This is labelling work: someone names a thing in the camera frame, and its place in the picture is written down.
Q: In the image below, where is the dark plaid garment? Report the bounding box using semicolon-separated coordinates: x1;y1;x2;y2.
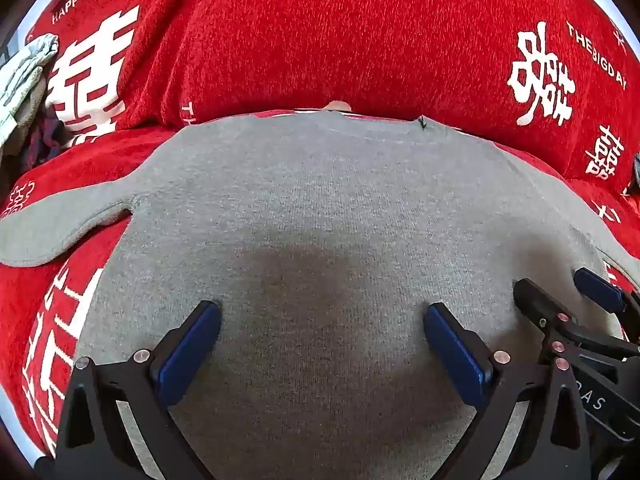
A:
20;107;73;174

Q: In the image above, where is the white grey patterned cloth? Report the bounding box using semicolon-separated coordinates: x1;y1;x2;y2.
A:
1;34;58;145

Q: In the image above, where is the grey blue fleece cloth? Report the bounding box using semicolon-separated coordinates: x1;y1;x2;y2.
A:
634;153;640;187

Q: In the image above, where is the grey knit sweater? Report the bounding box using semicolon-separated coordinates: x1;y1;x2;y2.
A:
1;112;639;479

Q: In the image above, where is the red wedding blanket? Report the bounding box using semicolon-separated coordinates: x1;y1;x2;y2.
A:
1;0;639;458

